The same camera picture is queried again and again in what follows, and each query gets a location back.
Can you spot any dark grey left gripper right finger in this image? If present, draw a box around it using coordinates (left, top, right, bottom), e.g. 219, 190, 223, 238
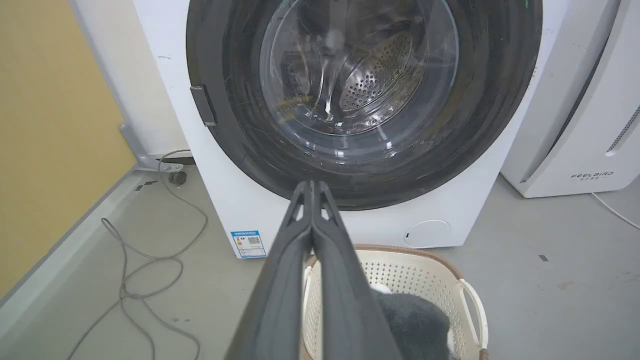
311, 180, 404, 360

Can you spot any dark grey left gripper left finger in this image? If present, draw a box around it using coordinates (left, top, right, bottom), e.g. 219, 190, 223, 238
224, 180, 315, 360

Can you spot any dark round washing machine door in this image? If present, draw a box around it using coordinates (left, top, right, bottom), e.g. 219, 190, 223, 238
186, 0, 543, 211

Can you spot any white front-load washing machine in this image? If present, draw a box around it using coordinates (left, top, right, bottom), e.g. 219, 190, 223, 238
132, 0, 570, 259

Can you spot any blue energy label sticker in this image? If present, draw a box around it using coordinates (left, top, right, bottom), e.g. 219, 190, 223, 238
231, 230, 267, 259

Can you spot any dark grey fuzzy garment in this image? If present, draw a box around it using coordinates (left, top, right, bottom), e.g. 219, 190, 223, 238
375, 291, 452, 360

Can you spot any cream perforated laundry basket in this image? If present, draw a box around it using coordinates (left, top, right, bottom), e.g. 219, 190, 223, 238
300, 244, 490, 360

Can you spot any grey wheeled stand base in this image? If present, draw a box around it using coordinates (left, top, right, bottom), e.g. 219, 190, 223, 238
120, 123, 197, 186

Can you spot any white Feelbird air appliance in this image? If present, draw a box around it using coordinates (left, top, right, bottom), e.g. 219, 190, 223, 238
500, 0, 640, 199

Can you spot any grey power cable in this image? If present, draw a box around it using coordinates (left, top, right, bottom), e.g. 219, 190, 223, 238
67, 149, 209, 360

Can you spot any white power cable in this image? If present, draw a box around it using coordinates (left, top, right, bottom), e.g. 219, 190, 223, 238
590, 192, 640, 231

